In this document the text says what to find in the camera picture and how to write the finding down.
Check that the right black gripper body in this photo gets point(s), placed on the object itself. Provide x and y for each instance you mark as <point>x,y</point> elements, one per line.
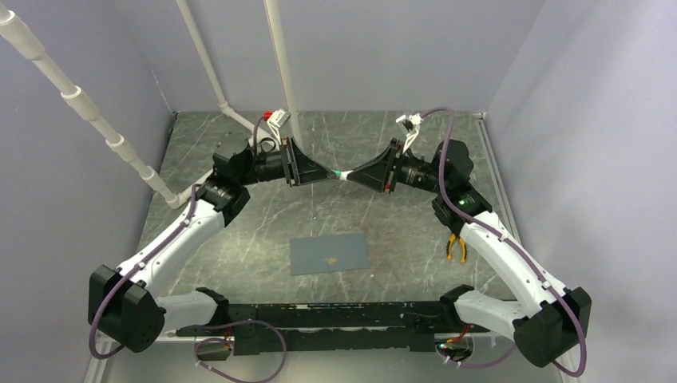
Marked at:
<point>394,147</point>

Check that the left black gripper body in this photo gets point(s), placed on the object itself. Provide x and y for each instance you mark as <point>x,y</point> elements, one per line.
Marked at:
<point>284,155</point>

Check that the green white glue stick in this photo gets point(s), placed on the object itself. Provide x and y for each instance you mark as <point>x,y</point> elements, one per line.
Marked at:
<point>341,175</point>

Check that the grey envelope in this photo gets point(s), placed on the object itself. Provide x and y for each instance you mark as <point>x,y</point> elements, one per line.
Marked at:
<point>328,253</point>

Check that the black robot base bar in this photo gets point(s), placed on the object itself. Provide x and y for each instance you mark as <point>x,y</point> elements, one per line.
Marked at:
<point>254,328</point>

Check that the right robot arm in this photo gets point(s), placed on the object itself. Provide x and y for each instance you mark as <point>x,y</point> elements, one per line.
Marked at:
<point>546,319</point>

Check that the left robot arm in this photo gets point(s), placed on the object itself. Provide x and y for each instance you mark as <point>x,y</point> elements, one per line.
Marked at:
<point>129,302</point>

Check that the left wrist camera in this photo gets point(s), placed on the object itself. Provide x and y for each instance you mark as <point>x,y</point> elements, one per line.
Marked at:
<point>275,120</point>

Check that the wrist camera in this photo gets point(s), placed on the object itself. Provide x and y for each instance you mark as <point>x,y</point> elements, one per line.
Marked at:
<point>410,126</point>
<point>275,120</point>

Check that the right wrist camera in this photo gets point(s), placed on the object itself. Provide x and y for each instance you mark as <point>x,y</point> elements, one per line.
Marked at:
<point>410,126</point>

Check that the yellow handled pliers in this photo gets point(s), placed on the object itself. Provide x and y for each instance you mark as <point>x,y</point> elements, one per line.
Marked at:
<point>456,243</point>

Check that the white pvc pipe frame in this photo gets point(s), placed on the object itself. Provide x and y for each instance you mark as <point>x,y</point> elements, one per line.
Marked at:
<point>19,35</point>

